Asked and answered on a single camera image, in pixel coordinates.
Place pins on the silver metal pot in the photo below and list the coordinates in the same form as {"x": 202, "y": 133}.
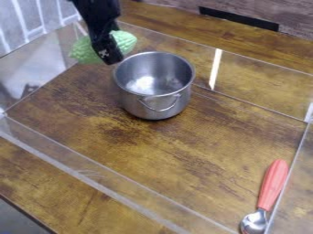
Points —
{"x": 154, "y": 80}

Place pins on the red handled metal spoon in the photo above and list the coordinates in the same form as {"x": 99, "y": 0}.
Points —
{"x": 254, "y": 222}

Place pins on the green bumpy gourd toy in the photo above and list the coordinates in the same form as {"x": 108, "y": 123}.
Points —
{"x": 83, "y": 53}

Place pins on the black wall slot strip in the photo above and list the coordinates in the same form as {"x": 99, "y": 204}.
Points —
{"x": 246, "y": 20}

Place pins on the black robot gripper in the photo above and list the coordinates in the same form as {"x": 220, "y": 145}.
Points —
{"x": 99, "y": 14}

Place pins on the clear acrylic tray barrier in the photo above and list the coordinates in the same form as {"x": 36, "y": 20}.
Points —
{"x": 92, "y": 171}

